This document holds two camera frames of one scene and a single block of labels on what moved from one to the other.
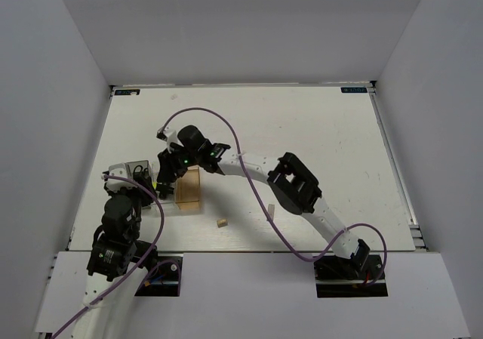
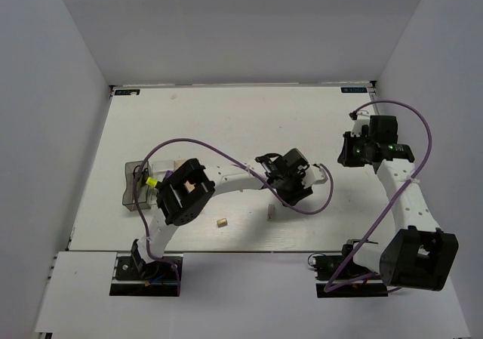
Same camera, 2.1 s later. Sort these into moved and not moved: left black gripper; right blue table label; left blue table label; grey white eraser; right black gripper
Moved: right black gripper; left black gripper
Not moved: left blue table label; right blue table label; grey white eraser
